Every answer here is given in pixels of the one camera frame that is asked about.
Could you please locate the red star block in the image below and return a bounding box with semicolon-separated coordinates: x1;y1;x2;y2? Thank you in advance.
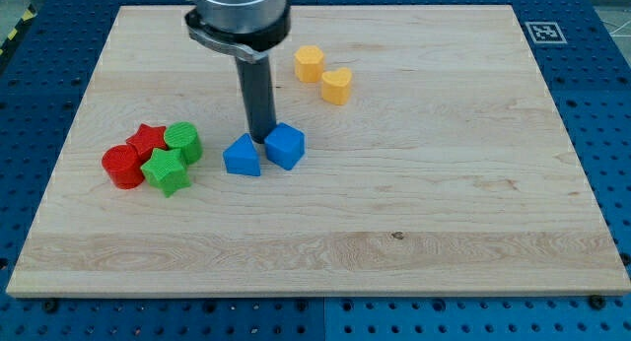
125;123;168;163

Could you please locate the wooden board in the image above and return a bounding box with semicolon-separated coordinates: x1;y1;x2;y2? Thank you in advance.
7;5;630;298

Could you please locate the green star block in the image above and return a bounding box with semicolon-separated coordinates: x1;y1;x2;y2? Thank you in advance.
140;148;191;197

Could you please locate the white fiducial marker tag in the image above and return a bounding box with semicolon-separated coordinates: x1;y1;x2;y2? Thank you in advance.
525;21;567;44

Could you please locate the blue cube block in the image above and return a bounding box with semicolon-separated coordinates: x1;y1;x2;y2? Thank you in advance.
264;122;305;171

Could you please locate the blue triangle block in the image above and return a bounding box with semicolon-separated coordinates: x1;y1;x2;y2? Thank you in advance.
223;134;261;176

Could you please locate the red cylinder block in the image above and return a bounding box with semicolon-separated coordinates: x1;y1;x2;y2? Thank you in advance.
102;144;144;189

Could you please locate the green cylinder block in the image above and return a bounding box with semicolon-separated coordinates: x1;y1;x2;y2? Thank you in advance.
164;121;203;165

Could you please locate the yellow pentagon block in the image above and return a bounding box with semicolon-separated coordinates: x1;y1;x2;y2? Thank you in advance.
294;45;325;83

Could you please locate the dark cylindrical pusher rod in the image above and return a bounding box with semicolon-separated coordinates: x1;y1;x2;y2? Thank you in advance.
236;56;277;144

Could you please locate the yellow heart block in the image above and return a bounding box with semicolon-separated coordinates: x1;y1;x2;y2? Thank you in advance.
320;67;353;105

